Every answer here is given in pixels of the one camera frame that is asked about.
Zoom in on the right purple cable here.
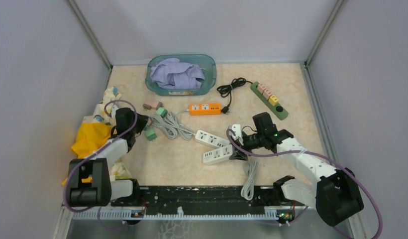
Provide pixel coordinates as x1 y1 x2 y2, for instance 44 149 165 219
226 128 384 239

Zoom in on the small white power strip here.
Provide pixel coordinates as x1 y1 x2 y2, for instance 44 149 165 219
203 144 233 165

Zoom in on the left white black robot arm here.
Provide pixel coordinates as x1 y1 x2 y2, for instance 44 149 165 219
64 108 150 208

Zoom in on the grey cord of small strip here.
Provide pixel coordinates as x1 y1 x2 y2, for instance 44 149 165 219
240 160 258 202

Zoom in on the yellow cloth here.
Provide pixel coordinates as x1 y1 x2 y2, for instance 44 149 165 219
61 122 114 186

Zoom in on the black coiled cable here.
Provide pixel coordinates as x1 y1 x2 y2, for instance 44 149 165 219
216 77 254 116

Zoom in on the yellow plug on green strip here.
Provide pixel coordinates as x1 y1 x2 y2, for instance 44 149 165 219
268 95 279 107

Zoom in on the purple cable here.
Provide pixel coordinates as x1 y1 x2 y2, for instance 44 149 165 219
63 99 139 231
226 128 384 239

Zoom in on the patterned cream cloth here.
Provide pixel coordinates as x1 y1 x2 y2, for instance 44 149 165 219
82 87 132 182

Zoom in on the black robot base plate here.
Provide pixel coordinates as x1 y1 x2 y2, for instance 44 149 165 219
111 186 302 216

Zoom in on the orange power strip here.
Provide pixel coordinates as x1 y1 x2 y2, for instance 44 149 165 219
189 103 222 116

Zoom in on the green power strip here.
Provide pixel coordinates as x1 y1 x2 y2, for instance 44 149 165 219
250 82 289 120

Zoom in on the lavender crumpled cloth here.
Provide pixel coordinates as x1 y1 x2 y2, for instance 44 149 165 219
150 58 205 90

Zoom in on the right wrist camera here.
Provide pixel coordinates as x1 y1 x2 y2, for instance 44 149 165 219
228 124 243 145

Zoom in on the grey power cord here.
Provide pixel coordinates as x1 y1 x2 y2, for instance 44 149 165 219
150 110 197 141

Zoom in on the teal plastic basin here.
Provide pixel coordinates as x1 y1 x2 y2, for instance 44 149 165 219
145 54 217 96

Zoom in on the pink plug on green strip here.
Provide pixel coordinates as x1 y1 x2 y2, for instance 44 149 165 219
257 84 266 94

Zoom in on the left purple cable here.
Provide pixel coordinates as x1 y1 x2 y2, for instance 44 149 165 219
63 99 139 231

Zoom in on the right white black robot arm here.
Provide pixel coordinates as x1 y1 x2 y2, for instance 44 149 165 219
226 112 364 227

